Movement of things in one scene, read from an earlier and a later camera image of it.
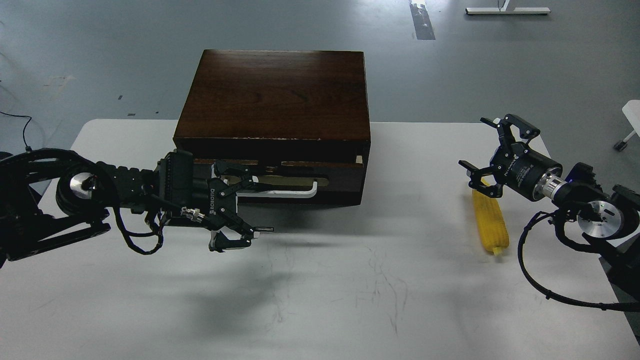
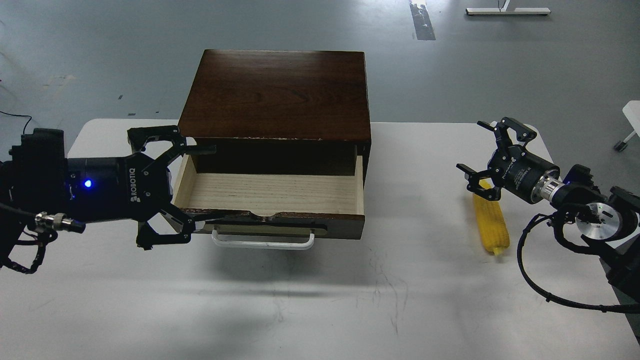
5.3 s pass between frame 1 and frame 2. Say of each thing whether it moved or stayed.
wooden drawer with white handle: moved
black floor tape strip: stayed
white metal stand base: stayed
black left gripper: moved
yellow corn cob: stayed
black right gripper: stayed
